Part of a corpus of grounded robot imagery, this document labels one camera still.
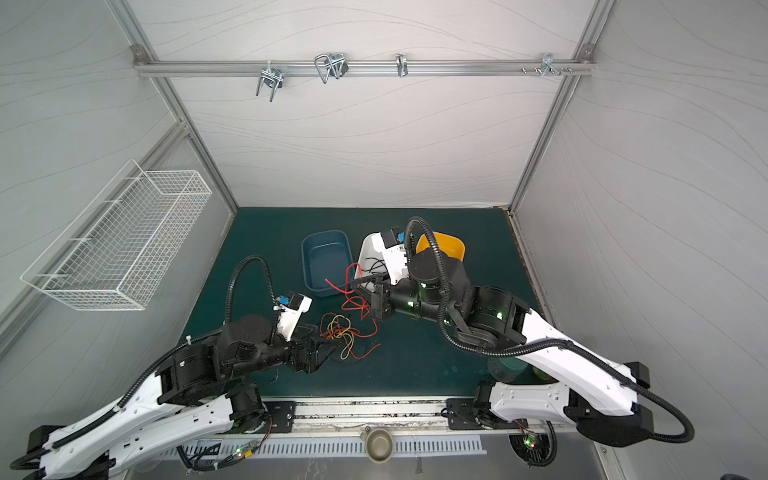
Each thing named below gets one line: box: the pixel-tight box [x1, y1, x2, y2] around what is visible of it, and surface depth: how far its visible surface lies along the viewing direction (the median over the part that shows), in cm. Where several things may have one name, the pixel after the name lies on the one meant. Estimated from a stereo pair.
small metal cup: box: [360, 428, 394, 464], surface depth 70 cm
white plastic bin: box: [355, 232, 389, 293], surface depth 103 cm
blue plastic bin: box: [302, 229, 353, 297], surface depth 106 cm
